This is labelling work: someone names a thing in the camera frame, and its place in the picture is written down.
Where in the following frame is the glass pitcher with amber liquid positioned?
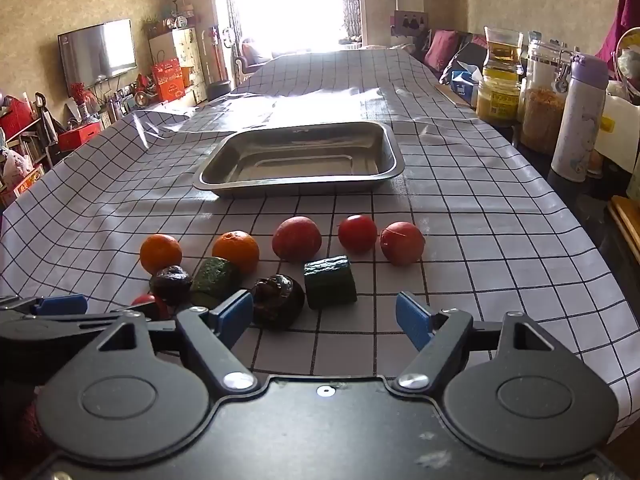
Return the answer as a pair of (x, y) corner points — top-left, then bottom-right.
(482, 26), (524, 76)

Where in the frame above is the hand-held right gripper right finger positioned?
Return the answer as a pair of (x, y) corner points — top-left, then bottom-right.
(392, 291), (556, 393)

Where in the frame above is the stainless steel tray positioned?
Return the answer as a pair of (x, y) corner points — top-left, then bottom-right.
(192, 121), (405, 197)

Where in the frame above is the large red apple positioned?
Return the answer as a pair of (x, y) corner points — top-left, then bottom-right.
(272, 216), (322, 262)

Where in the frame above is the wooden board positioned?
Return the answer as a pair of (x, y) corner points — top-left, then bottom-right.
(607, 195), (640, 261)

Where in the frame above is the framed picture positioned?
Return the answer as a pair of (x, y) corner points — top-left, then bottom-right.
(394, 10), (427, 36)

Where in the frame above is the yellow jar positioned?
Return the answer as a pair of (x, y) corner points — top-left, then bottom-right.
(475, 67), (523, 127)

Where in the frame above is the red gift box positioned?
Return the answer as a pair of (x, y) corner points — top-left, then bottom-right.
(151, 58), (188, 102)

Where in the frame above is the bookshelf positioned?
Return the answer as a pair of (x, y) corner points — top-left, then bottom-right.
(0, 110), (61, 196)

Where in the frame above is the maroon cloth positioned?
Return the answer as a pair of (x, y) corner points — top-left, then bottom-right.
(597, 0), (640, 78)

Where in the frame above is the dark chaise lounge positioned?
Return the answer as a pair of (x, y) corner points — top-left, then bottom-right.
(235, 37), (281, 78)

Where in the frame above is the glossy red tomato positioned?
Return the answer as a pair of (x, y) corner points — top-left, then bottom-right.
(338, 214), (378, 255)

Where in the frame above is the lilac thermos bottle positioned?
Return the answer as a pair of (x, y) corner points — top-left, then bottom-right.
(550, 54), (610, 183)

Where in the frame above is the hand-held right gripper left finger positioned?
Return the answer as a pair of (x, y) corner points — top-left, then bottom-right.
(95, 290), (261, 394)

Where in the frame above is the clip-top glass jar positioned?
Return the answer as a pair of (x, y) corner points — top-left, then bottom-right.
(520, 37), (573, 155)

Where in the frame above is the blue tissue pack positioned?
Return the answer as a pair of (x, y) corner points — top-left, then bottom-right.
(450, 69), (483, 106)

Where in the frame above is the flat screen television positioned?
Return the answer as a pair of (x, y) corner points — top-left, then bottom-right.
(57, 18), (138, 95)

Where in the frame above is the white bag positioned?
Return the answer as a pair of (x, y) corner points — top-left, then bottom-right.
(592, 92), (640, 171)

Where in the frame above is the white patterned cabinet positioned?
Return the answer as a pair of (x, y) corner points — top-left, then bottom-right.
(148, 27), (207, 106)

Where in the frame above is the vase with red flowers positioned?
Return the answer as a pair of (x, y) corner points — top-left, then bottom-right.
(70, 82), (101, 121)

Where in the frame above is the green cucumber piece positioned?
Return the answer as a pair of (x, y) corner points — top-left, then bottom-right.
(303, 255), (358, 310)
(190, 257), (242, 310)

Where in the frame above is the red basket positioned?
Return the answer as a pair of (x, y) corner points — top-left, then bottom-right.
(0, 95), (33, 141)

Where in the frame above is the matte red tomato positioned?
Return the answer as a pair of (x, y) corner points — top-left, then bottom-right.
(380, 221), (426, 267)

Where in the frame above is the round gold-rimmed mirror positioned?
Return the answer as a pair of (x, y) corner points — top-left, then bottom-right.
(614, 27), (640, 106)

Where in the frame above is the black leather sofa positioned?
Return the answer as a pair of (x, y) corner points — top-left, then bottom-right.
(420, 27), (488, 86)

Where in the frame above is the small red tomato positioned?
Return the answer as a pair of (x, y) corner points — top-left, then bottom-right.
(131, 293), (171, 321)

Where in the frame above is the small red box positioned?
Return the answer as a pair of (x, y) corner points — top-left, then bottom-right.
(59, 121), (102, 152)

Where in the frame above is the black round stool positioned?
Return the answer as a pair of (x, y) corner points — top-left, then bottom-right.
(206, 79), (233, 102)

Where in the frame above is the orange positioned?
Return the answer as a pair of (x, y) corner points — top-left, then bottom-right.
(212, 230), (261, 276)
(139, 234), (183, 276)

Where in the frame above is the dark brown water chestnut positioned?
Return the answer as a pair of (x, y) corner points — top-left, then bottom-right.
(250, 274), (306, 331)
(149, 265), (193, 307)

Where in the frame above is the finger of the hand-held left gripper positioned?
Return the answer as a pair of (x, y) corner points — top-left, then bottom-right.
(20, 311), (128, 347)
(0, 294), (90, 317)

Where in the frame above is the grey checked tablecloth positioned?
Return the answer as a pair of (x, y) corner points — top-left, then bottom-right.
(0, 45), (631, 411)

